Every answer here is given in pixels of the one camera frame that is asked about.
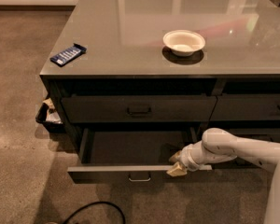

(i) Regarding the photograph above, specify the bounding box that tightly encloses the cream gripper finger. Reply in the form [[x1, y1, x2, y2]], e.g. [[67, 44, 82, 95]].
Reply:
[[169, 151, 181, 163], [167, 161, 188, 176]]

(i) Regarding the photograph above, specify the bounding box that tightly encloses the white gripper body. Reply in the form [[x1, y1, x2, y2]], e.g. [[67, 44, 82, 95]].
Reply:
[[178, 142, 207, 172]]

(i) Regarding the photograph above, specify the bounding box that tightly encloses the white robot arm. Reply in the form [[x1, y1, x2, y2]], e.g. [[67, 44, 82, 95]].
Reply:
[[167, 128, 280, 224]]

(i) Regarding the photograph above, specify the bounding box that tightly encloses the dark grey drawer cabinet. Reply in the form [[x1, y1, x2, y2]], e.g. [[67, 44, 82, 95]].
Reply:
[[39, 0, 280, 174]]

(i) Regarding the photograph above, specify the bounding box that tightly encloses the white bowl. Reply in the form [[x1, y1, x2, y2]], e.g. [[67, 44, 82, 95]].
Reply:
[[163, 30, 205, 57]]

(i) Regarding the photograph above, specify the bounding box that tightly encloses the black bin with trash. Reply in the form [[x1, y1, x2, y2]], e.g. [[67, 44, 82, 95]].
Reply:
[[35, 97, 64, 133]]

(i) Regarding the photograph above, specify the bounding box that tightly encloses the black floor cable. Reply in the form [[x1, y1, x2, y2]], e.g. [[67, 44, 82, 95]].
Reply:
[[63, 201, 126, 224]]

